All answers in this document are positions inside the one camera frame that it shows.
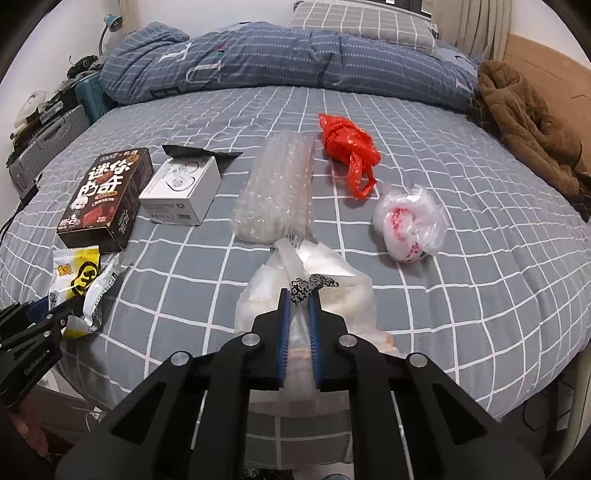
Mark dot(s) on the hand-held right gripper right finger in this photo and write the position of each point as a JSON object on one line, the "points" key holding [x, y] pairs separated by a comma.
{"points": [[314, 332]]}

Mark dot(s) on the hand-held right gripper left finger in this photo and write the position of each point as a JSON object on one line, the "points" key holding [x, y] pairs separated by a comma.
{"points": [[285, 332]]}

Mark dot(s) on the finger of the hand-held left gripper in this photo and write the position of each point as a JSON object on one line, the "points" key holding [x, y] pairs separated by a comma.
{"points": [[44, 327], [39, 307]]}

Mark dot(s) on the yellow snack wrapper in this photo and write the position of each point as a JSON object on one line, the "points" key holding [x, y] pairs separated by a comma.
{"points": [[76, 272]]}

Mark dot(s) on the translucent white plastic bag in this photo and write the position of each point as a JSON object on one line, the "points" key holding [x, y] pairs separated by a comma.
{"points": [[332, 281]]}

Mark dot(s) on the white cardboard box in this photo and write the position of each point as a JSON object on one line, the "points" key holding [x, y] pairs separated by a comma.
{"points": [[180, 184]]}

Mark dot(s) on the red plastic bag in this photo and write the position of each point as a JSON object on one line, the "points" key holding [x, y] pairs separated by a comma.
{"points": [[344, 138]]}

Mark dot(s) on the white snack wrapper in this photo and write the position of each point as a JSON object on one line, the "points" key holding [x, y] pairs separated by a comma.
{"points": [[99, 295]]}

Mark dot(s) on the grey checked bed sheet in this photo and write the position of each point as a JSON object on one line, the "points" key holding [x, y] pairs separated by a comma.
{"points": [[415, 300]]}

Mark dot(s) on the dark brown snack box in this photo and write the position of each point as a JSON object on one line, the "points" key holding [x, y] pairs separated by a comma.
{"points": [[106, 194]]}

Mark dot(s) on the white red-print plastic bag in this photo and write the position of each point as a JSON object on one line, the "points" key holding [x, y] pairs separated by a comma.
{"points": [[406, 226]]}

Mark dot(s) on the clear bubble wrap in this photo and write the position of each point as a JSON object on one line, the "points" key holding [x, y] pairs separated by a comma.
{"points": [[277, 184]]}

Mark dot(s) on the grey suitcase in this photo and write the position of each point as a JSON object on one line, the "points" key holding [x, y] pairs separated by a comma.
{"points": [[51, 134]]}

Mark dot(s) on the white round device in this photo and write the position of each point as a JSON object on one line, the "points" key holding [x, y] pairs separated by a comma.
{"points": [[30, 106]]}

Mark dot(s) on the black foil packet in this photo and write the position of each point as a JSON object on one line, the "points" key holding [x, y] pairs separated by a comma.
{"points": [[194, 152]]}

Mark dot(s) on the teal suitcase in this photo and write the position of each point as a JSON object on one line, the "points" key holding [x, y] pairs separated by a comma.
{"points": [[92, 99]]}

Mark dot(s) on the black bag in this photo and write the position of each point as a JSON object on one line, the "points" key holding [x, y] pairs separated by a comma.
{"points": [[83, 67]]}

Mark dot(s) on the blue checked duvet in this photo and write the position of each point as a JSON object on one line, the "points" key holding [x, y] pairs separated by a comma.
{"points": [[277, 55]]}

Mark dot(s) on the blue desk lamp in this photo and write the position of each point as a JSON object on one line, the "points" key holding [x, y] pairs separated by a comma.
{"points": [[111, 21]]}

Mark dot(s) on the brown fleece coat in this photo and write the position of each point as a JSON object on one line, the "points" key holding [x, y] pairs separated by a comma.
{"points": [[521, 115]]}

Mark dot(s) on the grey checked pillow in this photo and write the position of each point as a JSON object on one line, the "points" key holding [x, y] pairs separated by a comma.
{"points": [[360, 23]]}

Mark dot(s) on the dark window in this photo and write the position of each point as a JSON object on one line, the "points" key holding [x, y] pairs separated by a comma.
{"points": [[401, 4]]}

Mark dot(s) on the beige curtain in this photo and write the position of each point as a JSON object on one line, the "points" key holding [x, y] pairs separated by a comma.
{"points": [[480, 23]]}

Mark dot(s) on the wooden headboard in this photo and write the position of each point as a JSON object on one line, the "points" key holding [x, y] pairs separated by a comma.
{"points": [[554, 64]]}

